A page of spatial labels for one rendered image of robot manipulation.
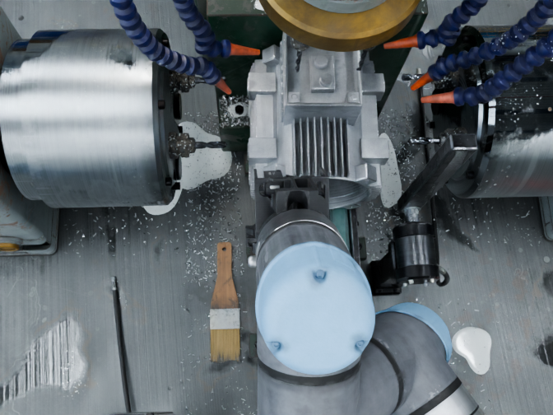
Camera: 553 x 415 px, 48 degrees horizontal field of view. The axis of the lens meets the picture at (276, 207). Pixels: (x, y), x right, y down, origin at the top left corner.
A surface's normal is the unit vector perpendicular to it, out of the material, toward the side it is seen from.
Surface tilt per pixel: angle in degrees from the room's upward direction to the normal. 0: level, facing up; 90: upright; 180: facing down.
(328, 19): 0
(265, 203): 30
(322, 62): 0
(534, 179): 69
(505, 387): 0
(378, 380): 42
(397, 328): 49
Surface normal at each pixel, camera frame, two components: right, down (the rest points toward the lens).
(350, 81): 0.04, -0.28
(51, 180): 0.05, 0.72
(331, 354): 0.05, 0.23
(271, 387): -0.76, 0.14
